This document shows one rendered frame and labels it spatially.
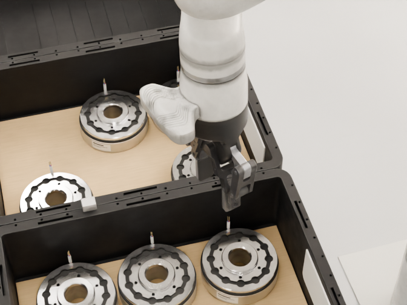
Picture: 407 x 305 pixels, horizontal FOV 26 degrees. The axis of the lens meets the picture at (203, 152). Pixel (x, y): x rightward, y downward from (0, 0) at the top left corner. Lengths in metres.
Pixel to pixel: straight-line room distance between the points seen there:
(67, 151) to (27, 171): 0.07
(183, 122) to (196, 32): 0.10
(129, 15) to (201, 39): 0.67
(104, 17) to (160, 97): 0.62
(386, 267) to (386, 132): 0.28
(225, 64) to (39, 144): 0.52
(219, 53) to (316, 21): 0.87
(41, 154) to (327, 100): 0.54
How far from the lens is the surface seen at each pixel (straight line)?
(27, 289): 1.21
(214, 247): 1.19
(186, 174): 1.26
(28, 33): 1.55
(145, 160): 1.33
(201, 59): 0.90
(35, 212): 1.16
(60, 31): 1.54
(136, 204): 1.15
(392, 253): 1.40
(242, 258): 1.20
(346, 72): 1.66
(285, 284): 1.20
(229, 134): 0.98
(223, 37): 0.90
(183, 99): 0.96
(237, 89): 0.94
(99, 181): 1.31
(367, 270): 1.38
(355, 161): 1.51
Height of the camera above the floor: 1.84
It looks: 49 degrees down
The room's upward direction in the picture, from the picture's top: straight up
